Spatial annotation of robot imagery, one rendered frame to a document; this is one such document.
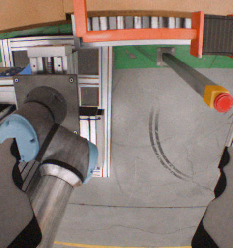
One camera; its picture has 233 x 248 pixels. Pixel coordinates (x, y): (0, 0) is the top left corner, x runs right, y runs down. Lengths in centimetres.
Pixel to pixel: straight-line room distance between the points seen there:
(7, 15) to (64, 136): 91
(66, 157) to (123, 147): 152
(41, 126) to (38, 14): 79
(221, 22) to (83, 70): 120
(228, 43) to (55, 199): 48
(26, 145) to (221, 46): 47
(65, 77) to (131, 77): 110
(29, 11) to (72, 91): 68
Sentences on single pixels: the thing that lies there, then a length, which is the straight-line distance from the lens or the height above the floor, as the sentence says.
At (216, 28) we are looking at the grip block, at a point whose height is 126.
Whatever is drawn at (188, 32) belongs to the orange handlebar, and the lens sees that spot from 40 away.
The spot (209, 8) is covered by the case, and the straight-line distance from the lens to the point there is 74.
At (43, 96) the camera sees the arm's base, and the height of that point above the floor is 110.
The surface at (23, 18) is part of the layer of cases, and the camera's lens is 122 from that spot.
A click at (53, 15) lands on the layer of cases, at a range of 115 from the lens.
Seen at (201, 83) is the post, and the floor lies 89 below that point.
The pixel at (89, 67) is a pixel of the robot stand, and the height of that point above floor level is 21.
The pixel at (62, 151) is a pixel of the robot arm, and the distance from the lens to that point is 49.
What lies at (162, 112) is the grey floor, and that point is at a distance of 182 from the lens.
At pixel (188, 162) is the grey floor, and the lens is 222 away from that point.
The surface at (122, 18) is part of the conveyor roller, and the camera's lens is 108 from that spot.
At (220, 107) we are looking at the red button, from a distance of 72.
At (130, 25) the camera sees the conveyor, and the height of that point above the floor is 49.
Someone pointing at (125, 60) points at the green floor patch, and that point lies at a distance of 165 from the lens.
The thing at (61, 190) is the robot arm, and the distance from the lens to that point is 47.
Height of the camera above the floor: 163
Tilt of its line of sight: 62 degrees down
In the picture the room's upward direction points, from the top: 175 degrees counter-clockwise
